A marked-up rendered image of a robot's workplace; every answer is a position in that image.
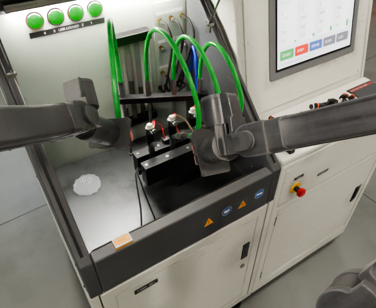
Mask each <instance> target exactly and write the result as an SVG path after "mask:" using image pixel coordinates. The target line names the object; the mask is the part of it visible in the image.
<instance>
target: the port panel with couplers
mask: <svg viewBox="0 0 376 308"><path fill-rule="evenodd" d="M152 11H153V27H158V28H161V29H163V30H164V31H165V32H166V33H167V34H168V35H169V33H168V30H167V28H166V27H165V25H163V22H165V23H167V25H168V27H169V28H170V31H171V33H172V37H173V41H174V42H176V39H177V38H178V37H179V36H180V35H181V32H180V30H179V27H178V25H177V23H176V22H174V20H178V21H179V23H180V25H181V27H182V29H183V33H184V34H186V19H185V17H187V15H186V0H168V1H162V2H157V3H153V4H152ZM154 47H155V57H156V75H157V85H161V84H165V82H166V77H165V76H166V74H167V70H168V63H169V58H170V44H169V43H168V41H166V39H165V38H164V37H163V36H162V35H160V33H158V32H155V33H154ZM186 47H187V43H186V40H185V39H184V46H183V51H182V56H183V58H184V60H185V59H186ZM181 70H182V66H181V64H180V63H179V66H178V70H177V73H176V79H178V78H179V75H180V73H181ZM169 77H170V80H171V78H172V63H171V67H170V74H169Z"/></svg>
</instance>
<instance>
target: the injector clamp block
mask: <svg viewBox="0 0 376 308"><path fill-rule="evenodd" d="M154 149H155V152H154V154H155V157H154V158H152V159H150V154H149V151H148V146H147V147H144V148H141V149H140V150H137V151H134V152H133V153H132V155H133V160H134V169H135V170H136V169H137V168H138V167H140V168H142V170H143V172H142V171H138V173H139V175H141V174H142V179H143V181H144V182H145V184H146V185H147V186H150V185H152V184H154V183H157V182H159V181H161V180H163V179H165V178H168V177H171V178H172V179H173V181H174V182H175V183H176V184H177V185H178V186H181V185H183V184H185V183H188V182H190V181H192V180H194V179H196V178H198V177H201V172H200V167H199V165H196V164H195V159H194V153H193V150H192V143H191V142H190V139H177V140H176V143H175V149H173V150H171V151H170V143H166V144H164V143H163V142H162V141H160V142H157V146H156V147H154Z"/></svg>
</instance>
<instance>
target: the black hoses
mask: <svg viewBox="0 0 376 308"><path fill-rule="evenodd" d="M185 19H186V20H188V22H189V24H190V26H191V29H192V37H193V38H194V39H195V30H194V27H193V24H192V22H191V20H190V18H188V17H185ZM174 22H176V23H177V25H178V27H179V30H180V32H181V35H183V34H184V33H183V29H182V27H181V25H180V23H179V21H178V20H174ZM163 25H165V27H166V28H167V30H168V33H169V36H170V37H171V38H172V39H173V37H172V33H171V31H170V28H169V27H168V25H167V23H165V22H163ZM183 46H184V40H182V41H181V48H180V50H179V51H180V52H181V54H182V51H183ZM191 46H192V44H190V48H189V52H188V53H187V57H186V59H185V62H186V63H187V61H188V58H189V56H190V53H191ZM172 54H173V49H172V47H171V46H170V58H169V63H168V70H167V74H166V76H165V77H166V82H165V84H164V90H163V89H162V86H159V87H158V89H160V90H161V92H162V93H165V92H166V90H167V92H172V86H171V80H170V77H169V74H170V67H171V62H172ZM178 66H179V60H178V61H177V63H176V73H177V70H178ZM183 81H184V70H183V68H182V70H181V73H180V75H179V78H178V80H177V81H176V88H177V87H179V89H178V90H177V92H179V91H180V90H181V89H183V88H185V87H186V83H185V82H183ZM168 83H169V89H168V87H167V84H168ZM179 83H180V85H179ZM182 84H184V85H183V86H182Z"/></svg>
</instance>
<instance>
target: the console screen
mask: <svg viewBox="0 0 376 308"><path fill-rule="evenodd" d="M359 1H360V0H269V80H270V81H274V80H277V79H280V78H283V77H285V76H288V75H291V74H293V73H297V72H299V71H302V70H304V69H307V68H310V67H313V66H315V65H318V64H321V63H324V62H326V61H330V60H332V59H335V58H337V57H340V56H343V55H345V54H348V53H351V52H353V51H354V47H355V36H356V25H357V19H358V8H359Z"/></svg>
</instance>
